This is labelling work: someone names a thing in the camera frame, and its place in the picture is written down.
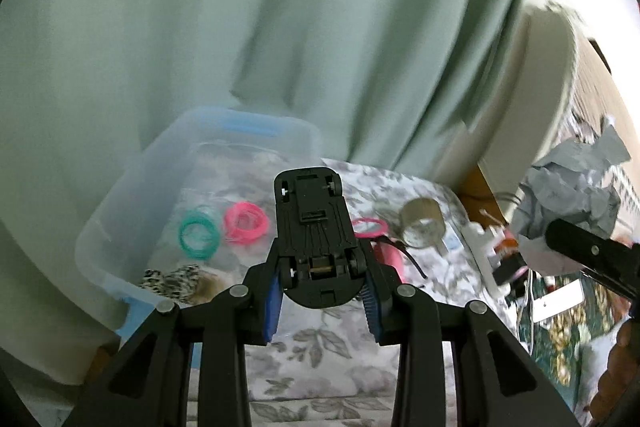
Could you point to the cream headboard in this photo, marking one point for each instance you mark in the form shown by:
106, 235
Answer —
530, 107

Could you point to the wooden nightstand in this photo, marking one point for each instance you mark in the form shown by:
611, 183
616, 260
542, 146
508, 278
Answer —
475, 187

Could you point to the white tablet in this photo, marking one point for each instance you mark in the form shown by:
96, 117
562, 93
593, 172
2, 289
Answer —
557, 302

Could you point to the pale green curtain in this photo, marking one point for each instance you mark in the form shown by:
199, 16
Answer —
250, 7

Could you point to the green patterned cloth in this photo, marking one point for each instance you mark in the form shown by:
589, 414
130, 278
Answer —
560, 347

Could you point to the leopard print scrunchie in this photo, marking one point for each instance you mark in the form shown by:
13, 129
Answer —
167, 284

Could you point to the white power strip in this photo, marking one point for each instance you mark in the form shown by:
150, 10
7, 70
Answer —
480, 252

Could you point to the white paper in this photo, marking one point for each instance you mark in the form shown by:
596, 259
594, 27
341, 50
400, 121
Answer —
570, 187

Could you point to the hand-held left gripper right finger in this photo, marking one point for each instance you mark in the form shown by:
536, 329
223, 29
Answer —
374, 312

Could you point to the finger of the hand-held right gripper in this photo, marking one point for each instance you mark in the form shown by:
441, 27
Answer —
595, 252

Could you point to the black flower headband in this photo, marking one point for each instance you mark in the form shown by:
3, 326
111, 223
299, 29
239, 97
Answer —
407, 257

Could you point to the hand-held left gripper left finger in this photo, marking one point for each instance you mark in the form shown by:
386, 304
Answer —
272, 307

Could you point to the black toy car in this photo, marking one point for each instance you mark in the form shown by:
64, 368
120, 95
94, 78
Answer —
312, 217

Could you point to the floral printed blanket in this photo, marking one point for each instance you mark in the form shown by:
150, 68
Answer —
325, 357

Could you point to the brown packing tape roll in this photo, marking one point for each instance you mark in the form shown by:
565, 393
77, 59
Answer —
422, 219

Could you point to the black charger block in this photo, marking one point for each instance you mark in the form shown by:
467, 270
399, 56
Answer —
510, 271

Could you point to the pink hair roller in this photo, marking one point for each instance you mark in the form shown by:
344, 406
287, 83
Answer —
394, 259

